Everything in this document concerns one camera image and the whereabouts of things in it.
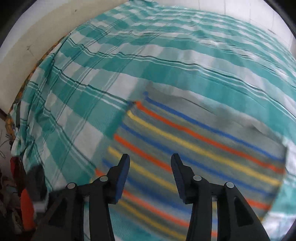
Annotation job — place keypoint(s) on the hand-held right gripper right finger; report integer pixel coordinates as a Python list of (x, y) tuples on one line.
[(179, 178)]

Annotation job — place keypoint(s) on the striped knit sweater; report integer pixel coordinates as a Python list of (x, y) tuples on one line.
[(208, 150)]

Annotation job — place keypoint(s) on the red cloth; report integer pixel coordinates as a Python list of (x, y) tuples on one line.
[(26, 208)]

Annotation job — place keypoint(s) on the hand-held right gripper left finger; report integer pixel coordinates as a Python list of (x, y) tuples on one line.
[(121, 178)]

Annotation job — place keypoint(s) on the teal plaid blanket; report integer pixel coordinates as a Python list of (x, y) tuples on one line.
[(115, 58)]

